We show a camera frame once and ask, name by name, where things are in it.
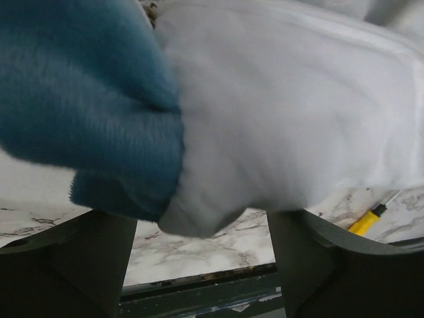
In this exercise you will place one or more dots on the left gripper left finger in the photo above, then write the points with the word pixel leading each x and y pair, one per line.
pixel 75 269

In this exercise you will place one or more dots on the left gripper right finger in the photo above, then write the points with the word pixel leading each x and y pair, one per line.
pixel 326 271

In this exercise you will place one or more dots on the white blue-trimmed pillowcase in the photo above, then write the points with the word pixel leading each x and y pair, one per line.
pixel 217 106

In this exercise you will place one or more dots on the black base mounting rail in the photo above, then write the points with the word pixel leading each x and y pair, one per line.
pixel 245 292

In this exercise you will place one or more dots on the yellow handled screwdriver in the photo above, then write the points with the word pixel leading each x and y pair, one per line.
pixel 363 224

